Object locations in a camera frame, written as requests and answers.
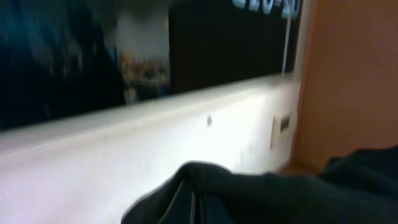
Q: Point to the dark window pane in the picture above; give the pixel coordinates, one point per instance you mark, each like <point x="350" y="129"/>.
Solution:
<point x="215" y="42"/>

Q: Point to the black Nike t-shirt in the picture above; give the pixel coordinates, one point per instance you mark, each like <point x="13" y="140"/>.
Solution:
<point x="358" y="188"/>

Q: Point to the white wall outlet plate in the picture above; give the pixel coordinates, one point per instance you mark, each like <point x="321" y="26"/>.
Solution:
<point x="281" y="126"/>

